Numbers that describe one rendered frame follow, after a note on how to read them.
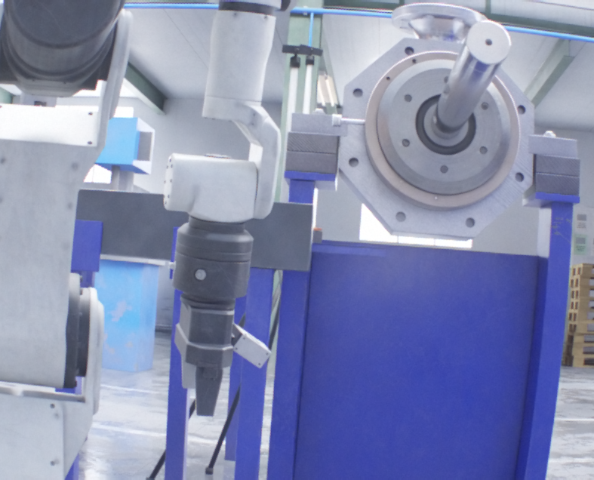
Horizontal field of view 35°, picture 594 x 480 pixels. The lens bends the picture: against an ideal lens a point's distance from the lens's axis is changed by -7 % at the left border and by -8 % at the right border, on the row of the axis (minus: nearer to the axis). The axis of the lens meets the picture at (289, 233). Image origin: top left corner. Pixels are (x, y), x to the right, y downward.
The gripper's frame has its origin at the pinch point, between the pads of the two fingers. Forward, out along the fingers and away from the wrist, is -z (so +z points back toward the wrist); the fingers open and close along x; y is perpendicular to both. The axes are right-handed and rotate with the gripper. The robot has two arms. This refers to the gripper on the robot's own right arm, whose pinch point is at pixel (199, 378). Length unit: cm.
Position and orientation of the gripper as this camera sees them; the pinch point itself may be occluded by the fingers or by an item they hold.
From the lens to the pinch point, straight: 122.3
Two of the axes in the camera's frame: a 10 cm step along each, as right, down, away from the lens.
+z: 1.3, -9.8, -1.3
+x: -2.4, -1.6, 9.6
